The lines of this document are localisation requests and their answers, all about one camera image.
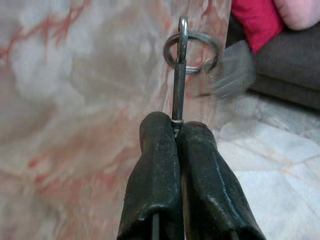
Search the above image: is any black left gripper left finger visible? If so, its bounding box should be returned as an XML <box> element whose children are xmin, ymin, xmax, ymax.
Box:
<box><xmin>116</xmin><ymin>111</ymin><xmax>185</xmax><ymax>240</ymax></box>

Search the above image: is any bunch of metal keys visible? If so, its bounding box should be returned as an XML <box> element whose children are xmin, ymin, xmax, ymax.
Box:
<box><xmin>162</xmin><ymin>15</ymin><xmax>257</xmax><ymax>137</ymax></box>

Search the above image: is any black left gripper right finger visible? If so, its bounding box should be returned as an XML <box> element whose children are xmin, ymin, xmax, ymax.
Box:
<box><xmin>176</xmin><ymin>121</ymin><xmax>267</xmax><ymax>240</ymax></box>

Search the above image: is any pink pillow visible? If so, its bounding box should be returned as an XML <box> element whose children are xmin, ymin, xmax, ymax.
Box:
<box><xmin>273</xmin><ymin>0</ymin><xmax>320</xmax><ymax>31</ymax></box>

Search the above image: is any dark grey sofa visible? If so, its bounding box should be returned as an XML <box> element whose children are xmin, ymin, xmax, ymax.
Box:
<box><xmin>226</xmin><ymin>22</ymin><xmax>320</xmax><ymax>111</ymax></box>

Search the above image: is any red pillow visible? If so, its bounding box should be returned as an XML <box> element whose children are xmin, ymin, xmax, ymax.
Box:
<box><xmin>231</xmin><ymin>0</ymin><xmax>286</xmax><ymax>55</ymax></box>

